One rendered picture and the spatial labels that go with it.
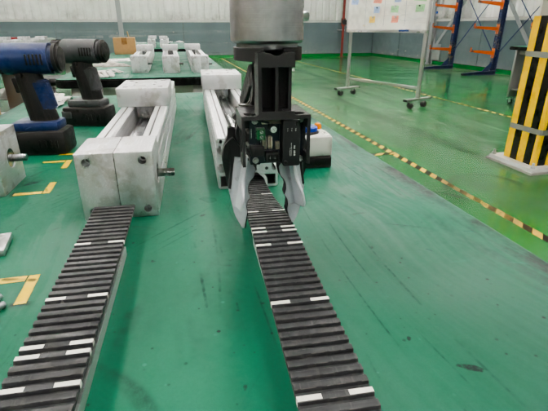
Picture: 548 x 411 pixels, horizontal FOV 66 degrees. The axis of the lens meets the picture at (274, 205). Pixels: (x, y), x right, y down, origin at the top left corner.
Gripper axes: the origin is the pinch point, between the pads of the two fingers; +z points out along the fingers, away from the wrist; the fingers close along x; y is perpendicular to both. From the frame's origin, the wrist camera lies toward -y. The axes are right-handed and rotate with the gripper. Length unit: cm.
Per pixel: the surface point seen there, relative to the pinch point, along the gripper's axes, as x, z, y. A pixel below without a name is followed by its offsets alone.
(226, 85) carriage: 1, -7, -75
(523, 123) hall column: 242, 48, -237
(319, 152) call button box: 14.4, -0.1, -25.6
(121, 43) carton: -72, -8, -401
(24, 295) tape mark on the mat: -26.0, 2.9, 8.9
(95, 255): -19.0, -0.6, 8.2
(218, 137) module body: -4.5, -5.6, -18.5
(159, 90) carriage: -15, -9, -50
